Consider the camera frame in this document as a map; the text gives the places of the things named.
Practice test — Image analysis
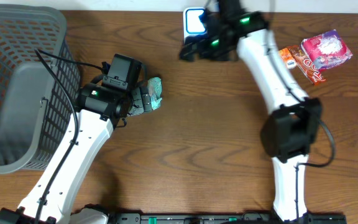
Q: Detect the teal snack packet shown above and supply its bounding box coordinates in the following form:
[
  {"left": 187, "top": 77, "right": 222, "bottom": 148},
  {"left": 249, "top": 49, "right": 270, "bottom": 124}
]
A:
[{"left": 147, "top": 77, "right": 162, "bottom": 110}]

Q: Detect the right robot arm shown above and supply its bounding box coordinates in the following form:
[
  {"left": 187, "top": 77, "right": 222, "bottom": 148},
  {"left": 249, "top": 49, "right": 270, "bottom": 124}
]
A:
[{"left": 179, "top": 1, "right": 322, "bottom": 223}]

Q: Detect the white barcode scanner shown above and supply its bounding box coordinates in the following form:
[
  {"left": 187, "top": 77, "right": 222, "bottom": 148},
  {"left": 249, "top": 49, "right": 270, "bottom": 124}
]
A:
[{"left": 183, "top": 7, "right": 207, "bottom": 43}]

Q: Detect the purple white snack package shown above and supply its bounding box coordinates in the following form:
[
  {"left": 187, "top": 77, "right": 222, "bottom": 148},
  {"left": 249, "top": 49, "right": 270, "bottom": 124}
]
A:
[{"left": 300, "top": 29, "right": 353, "bottom": 70}]

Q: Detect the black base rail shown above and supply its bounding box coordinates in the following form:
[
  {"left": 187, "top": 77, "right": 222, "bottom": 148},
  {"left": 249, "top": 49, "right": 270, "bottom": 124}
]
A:
[{"left": 70, "top": 203, "right": 347, "bottom": 224}]

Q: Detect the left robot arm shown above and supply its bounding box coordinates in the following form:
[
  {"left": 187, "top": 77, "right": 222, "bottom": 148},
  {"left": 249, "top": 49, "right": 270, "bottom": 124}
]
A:
[{"left": 0, "top": 83, "right": 152, "bottom": 223}]

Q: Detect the small orange tissue pack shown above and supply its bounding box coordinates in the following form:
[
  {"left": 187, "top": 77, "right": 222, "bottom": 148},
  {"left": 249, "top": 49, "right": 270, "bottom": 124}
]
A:
[{"left": 278, "top": 48, "right": 297, "bottom": 70}]

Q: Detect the orange snack bar wrapper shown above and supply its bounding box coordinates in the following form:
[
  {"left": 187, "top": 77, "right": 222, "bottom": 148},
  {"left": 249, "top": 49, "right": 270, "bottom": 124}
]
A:
[{"left": 287, "top": 45, "right": 326, "bottom": 85}]

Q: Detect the grey plastic shopping basket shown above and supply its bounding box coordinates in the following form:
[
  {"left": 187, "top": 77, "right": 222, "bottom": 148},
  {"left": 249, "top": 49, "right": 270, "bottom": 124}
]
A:
[{"left": 0, "top": 4, "right": 81, "bottom": 174}]

